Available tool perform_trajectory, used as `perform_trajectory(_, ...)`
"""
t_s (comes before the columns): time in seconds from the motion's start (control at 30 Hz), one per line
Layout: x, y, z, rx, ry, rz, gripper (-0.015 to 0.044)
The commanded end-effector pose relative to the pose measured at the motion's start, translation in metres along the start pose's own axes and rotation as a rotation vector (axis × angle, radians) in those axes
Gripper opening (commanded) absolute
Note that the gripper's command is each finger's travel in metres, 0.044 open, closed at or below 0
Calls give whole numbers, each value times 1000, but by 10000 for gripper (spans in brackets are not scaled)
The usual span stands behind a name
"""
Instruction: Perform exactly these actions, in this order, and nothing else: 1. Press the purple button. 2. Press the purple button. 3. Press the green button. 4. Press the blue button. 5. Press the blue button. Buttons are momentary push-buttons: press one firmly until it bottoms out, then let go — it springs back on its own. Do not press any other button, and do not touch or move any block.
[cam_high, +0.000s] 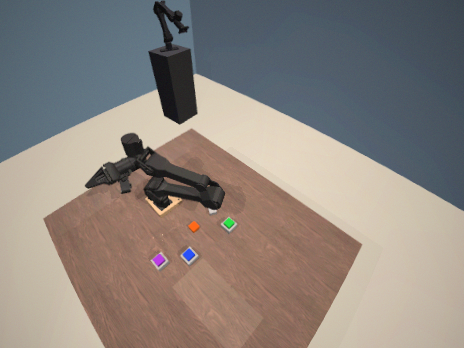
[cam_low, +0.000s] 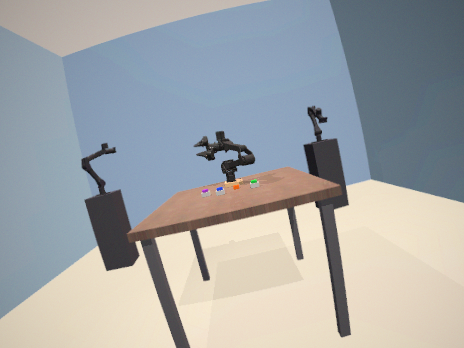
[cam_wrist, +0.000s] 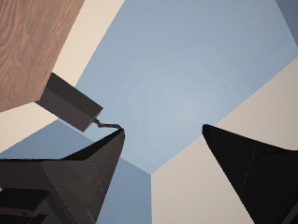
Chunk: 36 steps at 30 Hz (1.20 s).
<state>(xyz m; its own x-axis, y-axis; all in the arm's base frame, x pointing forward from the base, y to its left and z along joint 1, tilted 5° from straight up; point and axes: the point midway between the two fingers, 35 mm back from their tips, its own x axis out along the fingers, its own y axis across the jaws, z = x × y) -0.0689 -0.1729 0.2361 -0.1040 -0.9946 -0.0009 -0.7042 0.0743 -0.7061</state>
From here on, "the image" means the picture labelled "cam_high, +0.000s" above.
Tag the blue button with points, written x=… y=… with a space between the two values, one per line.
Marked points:
x=189 y=256

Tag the purple button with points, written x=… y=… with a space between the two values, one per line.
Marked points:
x=160 y=261

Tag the green button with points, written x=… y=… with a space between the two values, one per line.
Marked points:
x=229 y=225

